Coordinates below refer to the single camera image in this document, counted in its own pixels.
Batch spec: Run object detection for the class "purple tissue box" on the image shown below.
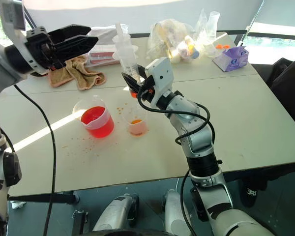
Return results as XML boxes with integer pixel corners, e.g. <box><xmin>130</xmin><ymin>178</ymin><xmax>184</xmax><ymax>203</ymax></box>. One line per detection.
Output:
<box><xmin>212</xmin><ymin>45</ymin><xmax>250</xmax><ymax>73</ymax></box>

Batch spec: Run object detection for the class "large beaker with red liquid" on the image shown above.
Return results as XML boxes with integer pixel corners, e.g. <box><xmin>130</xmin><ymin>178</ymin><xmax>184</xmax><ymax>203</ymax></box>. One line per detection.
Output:
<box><xmin>72</xmin><ymin>95</ymin><xmax>116</xmax><ymax>139</ymax></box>

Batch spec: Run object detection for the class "thin metal pole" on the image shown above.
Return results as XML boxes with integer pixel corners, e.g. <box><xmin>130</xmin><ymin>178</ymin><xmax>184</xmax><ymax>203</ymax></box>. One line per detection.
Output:
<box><xmin>235</xmin><ymin>0</ymin><xmax>266</xmax><ymax>48</ymax></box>

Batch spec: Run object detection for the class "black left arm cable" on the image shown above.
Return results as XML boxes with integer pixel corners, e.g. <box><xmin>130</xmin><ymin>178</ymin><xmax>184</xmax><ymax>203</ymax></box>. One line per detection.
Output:
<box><xmin>13</xmin><ymin>83</ymin><xmax>58</xmax><ymax>236</ymax></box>

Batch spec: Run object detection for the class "silver robot leg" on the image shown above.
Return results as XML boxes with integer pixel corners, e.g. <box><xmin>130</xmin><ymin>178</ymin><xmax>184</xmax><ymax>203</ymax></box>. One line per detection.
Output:
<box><xmin>164</xmin><ymin>189</ymin><xmax>193</xmax><ymax>236</ymax></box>
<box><xmin>91</xmin><ymin>193</ymin><xmax>140</xmax><ymax>232</ymax></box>

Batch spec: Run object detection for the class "pink crumpled towel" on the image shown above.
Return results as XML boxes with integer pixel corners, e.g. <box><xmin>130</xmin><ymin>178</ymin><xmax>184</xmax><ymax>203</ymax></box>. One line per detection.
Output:
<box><xmin>48</xmin><ymin>55</ymin><xmax>107</xmax><ymax>91</ymax></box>

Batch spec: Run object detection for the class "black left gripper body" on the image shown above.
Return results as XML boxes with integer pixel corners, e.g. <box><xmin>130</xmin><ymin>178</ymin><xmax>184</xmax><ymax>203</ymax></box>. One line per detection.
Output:
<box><xmin>26</xmin><ymin>26</ymin><xmax>67</xmax><ymax>72</ymax></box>

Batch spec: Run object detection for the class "black cable adapter box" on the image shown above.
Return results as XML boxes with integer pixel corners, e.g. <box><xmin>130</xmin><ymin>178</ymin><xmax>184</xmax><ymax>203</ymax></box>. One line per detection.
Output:
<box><xmin>2</xmin><ymin>151</ymin><xmax>23</xmax><ymax>187</ymax></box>

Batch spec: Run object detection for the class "black chair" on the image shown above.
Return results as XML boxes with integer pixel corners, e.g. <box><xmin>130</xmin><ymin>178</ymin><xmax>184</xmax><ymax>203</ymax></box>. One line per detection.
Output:
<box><xmin>250</xmin><ymin>52</ymin><xmax>295</xmax><ymax>135</ymax></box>

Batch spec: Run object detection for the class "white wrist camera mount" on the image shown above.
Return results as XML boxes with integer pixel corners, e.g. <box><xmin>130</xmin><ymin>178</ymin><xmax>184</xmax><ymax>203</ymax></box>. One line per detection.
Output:
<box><xmin>0</xmin><ymin>0</ymin><xmax>50</xmax><ymax>76</ymax></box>
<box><xmin>145</xmin><ymin>57</ymin><xmax>174</xmax><ymax>107</ymax></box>

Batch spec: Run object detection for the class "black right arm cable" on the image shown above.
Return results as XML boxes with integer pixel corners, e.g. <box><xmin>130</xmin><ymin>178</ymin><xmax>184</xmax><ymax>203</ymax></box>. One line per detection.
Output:
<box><xmin>137</xmin><ymin>88</ymin><xmax>216</xmax><ymax>146</ymax></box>

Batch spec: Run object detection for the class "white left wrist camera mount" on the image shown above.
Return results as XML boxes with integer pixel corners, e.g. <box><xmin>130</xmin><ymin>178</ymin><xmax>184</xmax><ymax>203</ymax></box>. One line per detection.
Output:
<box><xmin>0</xmin><ymin>0</ymin><xmax>50</xmax><ymax>76</ymax></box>

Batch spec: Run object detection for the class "large clear plastic syringe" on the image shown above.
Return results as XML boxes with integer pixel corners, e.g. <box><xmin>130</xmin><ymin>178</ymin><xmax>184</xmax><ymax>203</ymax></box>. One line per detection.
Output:
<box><xmin>112</xmin><ymin>23</ymin><xmax>145</xmax><ymax>99</ymax></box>

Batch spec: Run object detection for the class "black table frame bar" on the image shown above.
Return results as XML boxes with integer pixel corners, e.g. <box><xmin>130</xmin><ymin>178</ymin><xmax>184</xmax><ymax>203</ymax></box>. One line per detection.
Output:
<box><xmin>7</xmin><ymin>191</ymin><xmax>80</xmax><ymax>205</ymax></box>

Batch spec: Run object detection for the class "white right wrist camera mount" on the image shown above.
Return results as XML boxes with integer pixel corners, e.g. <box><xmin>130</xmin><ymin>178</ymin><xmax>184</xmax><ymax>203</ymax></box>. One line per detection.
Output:
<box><xmin>145</xmin><ymin>57</ymin><xmax>174</xmax><ymax>107</ymax></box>

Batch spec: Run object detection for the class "white bottle with orange label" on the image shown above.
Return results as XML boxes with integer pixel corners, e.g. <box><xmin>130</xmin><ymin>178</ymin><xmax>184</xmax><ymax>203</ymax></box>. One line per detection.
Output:
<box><xmin>183</xmin><ymin>35</ymin><xmax>200</xmax><ymax>60</ymax></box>

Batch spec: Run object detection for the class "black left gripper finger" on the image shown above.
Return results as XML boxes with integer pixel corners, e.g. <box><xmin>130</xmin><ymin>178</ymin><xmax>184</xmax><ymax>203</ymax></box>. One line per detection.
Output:
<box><xmin>48</xmin><ymin>24</ymin><xmax>92</xmax><ymax>45</ymax></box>
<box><xmin>54</xmin><ymin>35</ymin><xmax>99</xmax><ymax>62</ymax></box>

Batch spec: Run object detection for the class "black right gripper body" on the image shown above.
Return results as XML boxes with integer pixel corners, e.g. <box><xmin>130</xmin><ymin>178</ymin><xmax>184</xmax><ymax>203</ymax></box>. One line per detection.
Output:
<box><xmin>137</xmin><ymin>75</ymin><xmax>154</xmax><ymax>102</ymax></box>

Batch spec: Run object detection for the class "pink flat packages stack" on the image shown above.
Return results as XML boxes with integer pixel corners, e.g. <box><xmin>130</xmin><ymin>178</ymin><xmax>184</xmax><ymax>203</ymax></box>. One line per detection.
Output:
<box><xmin>85</xmin><ymin>25</ymin><xmax>129</xmax><ymax>67</ymax></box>

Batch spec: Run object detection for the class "thin black body cable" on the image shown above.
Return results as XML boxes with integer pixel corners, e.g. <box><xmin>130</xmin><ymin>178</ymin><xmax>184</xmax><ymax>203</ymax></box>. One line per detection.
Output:
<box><xmin>179</xmin><ymin>168</ymin><xmax>200</xmax><ymax>236</ymax></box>

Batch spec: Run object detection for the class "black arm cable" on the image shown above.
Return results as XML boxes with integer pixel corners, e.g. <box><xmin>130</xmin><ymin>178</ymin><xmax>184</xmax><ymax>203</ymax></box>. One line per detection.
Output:
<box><xmin>13</xmin><ymin>83</ymin><xmax>58</xmax><ymax>236</ymax></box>
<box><xmin>137</xmin><ymin>88</ymin><xmax>216</xmax><ymax>146</ymax></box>

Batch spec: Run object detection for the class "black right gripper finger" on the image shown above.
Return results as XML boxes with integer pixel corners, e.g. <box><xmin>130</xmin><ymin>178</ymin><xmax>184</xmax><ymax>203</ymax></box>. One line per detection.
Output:
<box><xmin>121</xmin><ymin>72</ymin><xmax>140</xmax><ymax>94</ymax></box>
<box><xmin>137</xmin><ymin>64</ymin><xmax>147</xmax><ymax>84</ymax></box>

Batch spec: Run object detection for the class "small clear plastic cup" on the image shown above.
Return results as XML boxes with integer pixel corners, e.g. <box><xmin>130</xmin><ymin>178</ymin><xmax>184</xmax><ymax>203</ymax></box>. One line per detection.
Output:
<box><xmin>123</xmin><ymin>106</ymin><xmax>148</xmax><ymax>138</ymax></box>

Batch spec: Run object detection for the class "clear bag with bottles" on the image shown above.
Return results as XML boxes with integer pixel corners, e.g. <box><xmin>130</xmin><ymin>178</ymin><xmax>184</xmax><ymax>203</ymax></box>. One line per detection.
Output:
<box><xmin>146</xmin><ymin>18</ymin><xmax>201</xmax><ymax>65</ymax></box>

